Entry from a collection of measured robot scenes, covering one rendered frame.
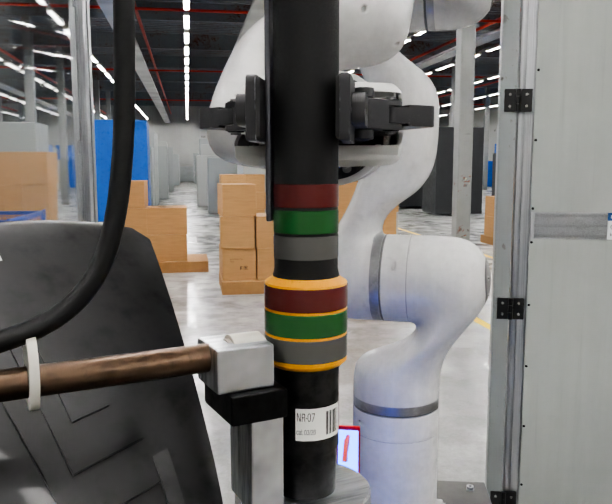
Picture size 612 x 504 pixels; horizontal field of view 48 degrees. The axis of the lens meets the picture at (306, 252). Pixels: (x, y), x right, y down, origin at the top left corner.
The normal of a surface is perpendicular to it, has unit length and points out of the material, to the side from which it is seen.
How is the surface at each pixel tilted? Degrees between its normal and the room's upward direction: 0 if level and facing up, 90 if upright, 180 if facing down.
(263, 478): 90
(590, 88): 90
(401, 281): 85
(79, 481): 47
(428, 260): 59
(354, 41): 128
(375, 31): 121
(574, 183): 90
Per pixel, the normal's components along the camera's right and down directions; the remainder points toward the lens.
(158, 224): 0.20, 0.13
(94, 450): 0.26, -0.63
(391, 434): -0.22, 0.13
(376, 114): 0.61, 0.10
